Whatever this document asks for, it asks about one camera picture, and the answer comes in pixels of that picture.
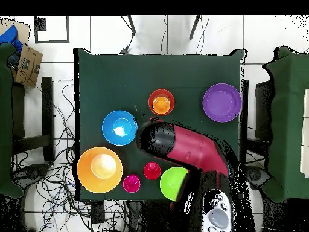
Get grey base with black knob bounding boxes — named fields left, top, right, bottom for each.
left=14, top=163, right=51, bottom=181

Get red plastic cup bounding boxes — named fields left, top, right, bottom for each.
left=143, top=161, right=162, bottom=181

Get orange plastic cup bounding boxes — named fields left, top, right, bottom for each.
left=152, top=95, right=171, bottom=115

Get black power strip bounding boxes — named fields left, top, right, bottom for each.
left=90, top=200, right=106, bottom=225

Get black square frame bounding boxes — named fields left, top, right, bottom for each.
left=33, top=16, right=71, bottom=45

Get tangled floor cables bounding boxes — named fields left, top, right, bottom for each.
left=10, top=79, right=129, bottom=232

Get large green plastic bowl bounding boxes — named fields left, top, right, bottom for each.
left=159, top=166, right=190, bottom=202

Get dark green tablecloth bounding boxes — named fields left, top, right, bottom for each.
left=73, top=47, right=249, bottom=202

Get black bench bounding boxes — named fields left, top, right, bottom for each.
left=11, top=76, right=56, bottom=162

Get cardboard box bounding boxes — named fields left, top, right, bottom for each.
left=0, top=19, right=43, bottom=88

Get green cloth on side table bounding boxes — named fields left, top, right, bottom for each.
left=0, top=43, right=24, bottom=198
left=262, top=46, right=309, bottom=203

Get pink plastic cup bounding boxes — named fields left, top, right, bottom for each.
left=122, top=174, right=141, bottom=194

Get purple plastic bowl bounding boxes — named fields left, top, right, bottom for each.
left=202, top=83, right=243, bottom=123

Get blue cloth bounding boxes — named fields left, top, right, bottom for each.
left=0, top=24, right=23, bottom=53

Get yellow plastic bowl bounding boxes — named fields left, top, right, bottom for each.
left=77, top=146, right=124, bottom=195

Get orange plastic bowl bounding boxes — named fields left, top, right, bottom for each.
left=148, top=88, right=176, bottom=116

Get large blue plastic bowl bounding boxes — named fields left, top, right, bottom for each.
left=101, top=110, right=139, bottom=146

